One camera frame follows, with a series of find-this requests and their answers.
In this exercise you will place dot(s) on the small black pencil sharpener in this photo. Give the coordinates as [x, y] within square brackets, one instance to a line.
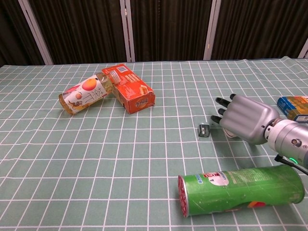
[204, 130]

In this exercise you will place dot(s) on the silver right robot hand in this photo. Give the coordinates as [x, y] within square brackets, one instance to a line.
[247, 118]

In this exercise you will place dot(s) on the green checkered tablecloth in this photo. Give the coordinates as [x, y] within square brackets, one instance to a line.
[96, 156]

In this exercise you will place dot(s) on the green chip can red lid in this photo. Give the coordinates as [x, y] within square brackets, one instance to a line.
[243, 190]

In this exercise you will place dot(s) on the peach tea plastic bottle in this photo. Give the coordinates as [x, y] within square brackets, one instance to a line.
[84, 95]

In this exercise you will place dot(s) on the orange cracker box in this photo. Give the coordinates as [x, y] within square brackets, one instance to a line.
[134, 91]

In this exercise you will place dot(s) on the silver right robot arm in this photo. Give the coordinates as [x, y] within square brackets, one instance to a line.
[288, 140]

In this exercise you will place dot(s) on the blue yellow snack box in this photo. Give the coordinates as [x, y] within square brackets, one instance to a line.
[294, 107]

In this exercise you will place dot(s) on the white folding screen frame post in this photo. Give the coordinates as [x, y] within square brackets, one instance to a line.
[128, 30]
[211, 30]
[303, 49]
[36, 31]

